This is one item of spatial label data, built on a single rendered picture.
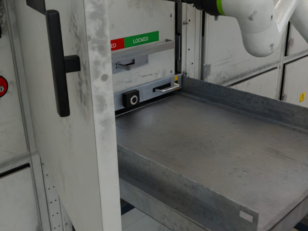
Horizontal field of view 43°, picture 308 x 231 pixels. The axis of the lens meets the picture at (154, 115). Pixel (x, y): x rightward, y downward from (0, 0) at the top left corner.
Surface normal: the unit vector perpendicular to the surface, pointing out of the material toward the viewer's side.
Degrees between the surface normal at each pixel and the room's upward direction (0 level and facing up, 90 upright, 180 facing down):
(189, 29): 90
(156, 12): 90
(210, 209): 90
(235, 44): 90
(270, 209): 0
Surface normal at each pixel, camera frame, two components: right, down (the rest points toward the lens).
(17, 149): 0.70, 0.26
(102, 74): 0.44, 0.33
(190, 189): -0.72, 0.28
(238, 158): -0.02, -0.92
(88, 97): -0.90, 0.18
